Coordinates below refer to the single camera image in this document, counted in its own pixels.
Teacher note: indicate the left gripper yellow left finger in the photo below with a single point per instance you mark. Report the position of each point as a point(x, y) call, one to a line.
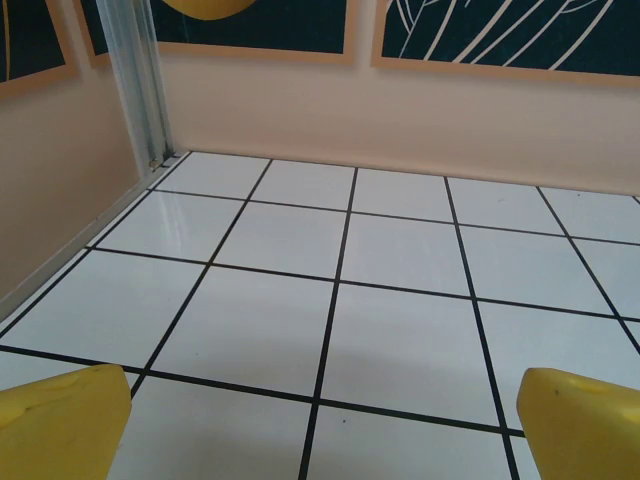
point(60, 425)

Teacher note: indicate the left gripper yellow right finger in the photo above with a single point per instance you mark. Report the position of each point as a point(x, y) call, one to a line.
point(585, 430)

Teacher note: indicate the aluminium table edge strip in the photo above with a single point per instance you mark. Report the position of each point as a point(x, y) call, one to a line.
point(75, 245)

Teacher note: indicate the aluminium corner post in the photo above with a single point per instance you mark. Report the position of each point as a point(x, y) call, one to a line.
point(135, 75)

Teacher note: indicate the wall panel orange oval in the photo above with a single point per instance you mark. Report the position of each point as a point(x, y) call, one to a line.
point(260, 25)

